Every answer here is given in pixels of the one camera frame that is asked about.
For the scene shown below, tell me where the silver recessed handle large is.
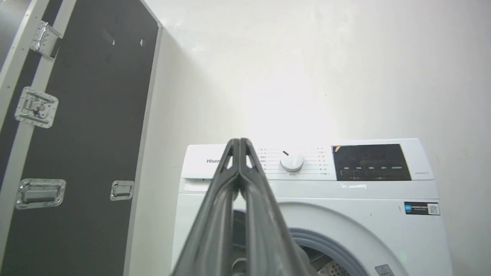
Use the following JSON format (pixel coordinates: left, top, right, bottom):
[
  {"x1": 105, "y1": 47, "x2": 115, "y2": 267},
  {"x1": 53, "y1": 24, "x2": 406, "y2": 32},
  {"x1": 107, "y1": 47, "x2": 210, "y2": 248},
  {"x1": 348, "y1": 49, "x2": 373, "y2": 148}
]
[{"x1": 15, "y1": 178, "x2": 66, "y2": 210}]

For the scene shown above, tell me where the black label sticker with QR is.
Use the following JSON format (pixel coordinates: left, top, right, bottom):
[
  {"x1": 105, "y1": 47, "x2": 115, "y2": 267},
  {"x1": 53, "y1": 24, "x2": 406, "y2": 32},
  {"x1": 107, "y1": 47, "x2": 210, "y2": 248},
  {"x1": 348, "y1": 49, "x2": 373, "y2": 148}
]
[{"x1": 404, "y1": 202, "x2": 440, "y2": 216}]

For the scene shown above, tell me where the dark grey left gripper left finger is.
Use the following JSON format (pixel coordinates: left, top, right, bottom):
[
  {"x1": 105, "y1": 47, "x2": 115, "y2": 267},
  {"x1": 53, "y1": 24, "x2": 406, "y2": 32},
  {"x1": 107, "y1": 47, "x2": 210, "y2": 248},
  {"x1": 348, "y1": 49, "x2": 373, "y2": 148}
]
[{"x1": 171, "y1": 138, "x2": 241, "y2": 276}]

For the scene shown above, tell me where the black washing machine display panel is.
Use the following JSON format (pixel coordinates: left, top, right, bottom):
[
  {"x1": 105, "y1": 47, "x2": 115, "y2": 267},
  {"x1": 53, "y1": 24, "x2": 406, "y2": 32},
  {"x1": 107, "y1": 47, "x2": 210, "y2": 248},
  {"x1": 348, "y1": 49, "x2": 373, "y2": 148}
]
[{"x1": 331, "y1": 144, "x2": 412, "y2": 181}]

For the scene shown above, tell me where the grey rubber door gasket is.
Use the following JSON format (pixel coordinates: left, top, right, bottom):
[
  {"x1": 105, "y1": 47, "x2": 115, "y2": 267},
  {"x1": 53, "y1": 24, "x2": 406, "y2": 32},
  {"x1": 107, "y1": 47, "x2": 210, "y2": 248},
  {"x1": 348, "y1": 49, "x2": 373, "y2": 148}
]
[{"x1": 232, "y1": 209, "x2": 369, "y2": 276}]

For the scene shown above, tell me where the white front-load washing machine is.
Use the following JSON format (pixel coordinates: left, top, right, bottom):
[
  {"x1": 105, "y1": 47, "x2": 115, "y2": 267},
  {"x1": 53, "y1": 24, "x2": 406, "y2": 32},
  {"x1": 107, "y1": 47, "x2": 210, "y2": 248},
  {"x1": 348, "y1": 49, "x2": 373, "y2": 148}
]
[{"x1": 171, "y1": 138, "x2": 454, "y2": 276}]

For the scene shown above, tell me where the silver butterfly latch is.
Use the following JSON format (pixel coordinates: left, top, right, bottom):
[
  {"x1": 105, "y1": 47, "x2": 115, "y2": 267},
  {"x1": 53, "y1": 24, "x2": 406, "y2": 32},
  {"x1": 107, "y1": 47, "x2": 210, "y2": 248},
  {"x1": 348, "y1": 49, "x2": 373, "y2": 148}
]
[{"x1": 15, "y1": 87, "x2": 59, "y2": 129}]

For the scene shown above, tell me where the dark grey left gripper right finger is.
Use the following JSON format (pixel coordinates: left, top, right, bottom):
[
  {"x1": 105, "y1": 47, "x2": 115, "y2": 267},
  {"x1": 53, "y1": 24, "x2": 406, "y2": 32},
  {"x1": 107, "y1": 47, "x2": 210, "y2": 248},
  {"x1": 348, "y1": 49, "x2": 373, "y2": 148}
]
[{"x1": 240, "y1": 138, "x2": 312, "y2": 276}]

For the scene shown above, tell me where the black flight case with aluminium edges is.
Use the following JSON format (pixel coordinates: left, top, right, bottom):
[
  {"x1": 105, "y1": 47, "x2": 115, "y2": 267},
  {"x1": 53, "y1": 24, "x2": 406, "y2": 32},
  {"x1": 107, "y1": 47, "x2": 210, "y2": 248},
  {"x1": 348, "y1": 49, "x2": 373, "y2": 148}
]
[{"x1": 0, "y1": 0, "x2": 162, "y2": 276}]

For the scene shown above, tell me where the steel perforated washer drum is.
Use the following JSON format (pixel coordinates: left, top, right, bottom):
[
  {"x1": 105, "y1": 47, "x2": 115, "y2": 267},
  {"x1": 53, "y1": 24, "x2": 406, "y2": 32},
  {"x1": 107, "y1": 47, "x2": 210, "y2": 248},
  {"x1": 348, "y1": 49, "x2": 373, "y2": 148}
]
[{"x1": 232, "y1": 246, "x2": 353, "y2": 276}]

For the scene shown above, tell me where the silver case hinge bracket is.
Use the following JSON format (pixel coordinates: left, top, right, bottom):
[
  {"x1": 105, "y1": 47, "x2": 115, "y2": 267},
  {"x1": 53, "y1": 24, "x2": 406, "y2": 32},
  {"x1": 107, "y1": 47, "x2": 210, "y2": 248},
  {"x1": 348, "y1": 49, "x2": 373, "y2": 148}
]
[{"x1": 30, "y1": 20, "x2": 63, "y2": 59}]

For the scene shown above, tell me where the white round program dial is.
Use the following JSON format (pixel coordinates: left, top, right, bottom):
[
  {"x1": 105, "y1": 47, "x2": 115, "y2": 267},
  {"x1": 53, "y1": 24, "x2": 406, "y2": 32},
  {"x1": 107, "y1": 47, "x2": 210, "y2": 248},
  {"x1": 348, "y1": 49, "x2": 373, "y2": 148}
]
[{"x1": 280, "y1": 151, "x2": 305, "y2": 172}]

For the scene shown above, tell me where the silver recessed handle small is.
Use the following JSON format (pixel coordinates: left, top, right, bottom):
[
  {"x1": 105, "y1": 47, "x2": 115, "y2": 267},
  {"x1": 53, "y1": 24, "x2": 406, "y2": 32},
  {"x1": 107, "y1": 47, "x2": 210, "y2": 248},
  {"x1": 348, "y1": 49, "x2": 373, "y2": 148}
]
[{"x1": 110, "y1": 180, "x2": 135, "y2": 201}]

